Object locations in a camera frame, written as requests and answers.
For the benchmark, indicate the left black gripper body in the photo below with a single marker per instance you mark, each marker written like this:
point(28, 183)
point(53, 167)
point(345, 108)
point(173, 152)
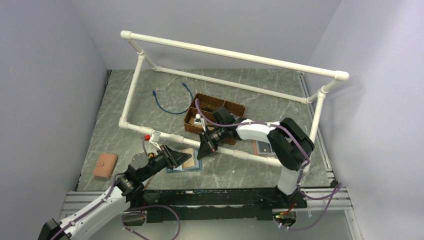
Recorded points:
point(159, 162)

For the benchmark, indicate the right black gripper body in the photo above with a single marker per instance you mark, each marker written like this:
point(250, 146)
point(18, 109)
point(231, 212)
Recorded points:
point(217, 135)

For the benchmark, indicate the gold credit card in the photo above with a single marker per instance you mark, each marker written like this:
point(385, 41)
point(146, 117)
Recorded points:
point(192, 162)

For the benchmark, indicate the blue card holder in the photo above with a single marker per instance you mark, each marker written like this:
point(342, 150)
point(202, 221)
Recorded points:
point(179, 169)

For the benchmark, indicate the black credit card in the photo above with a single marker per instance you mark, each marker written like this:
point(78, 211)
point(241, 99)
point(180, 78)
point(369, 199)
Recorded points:
point(207, 109)

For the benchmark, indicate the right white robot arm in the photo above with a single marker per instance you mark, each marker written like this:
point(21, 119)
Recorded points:
point(290, 143)

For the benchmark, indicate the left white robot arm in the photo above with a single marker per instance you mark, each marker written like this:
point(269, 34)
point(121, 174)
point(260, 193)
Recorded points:
point(126, 191)

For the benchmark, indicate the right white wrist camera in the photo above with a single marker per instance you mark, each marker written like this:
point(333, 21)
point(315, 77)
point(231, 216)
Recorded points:
point(200, 121)

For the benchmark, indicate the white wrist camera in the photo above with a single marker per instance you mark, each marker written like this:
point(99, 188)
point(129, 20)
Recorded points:
point(151, 141)
point(200, 121)

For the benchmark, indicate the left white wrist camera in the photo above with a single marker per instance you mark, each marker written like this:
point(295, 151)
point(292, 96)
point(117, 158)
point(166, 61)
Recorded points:
point(151, 141)

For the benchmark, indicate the white PVC pipe frame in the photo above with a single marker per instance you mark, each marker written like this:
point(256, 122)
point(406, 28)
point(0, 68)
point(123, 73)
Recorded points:
point(337, 76)

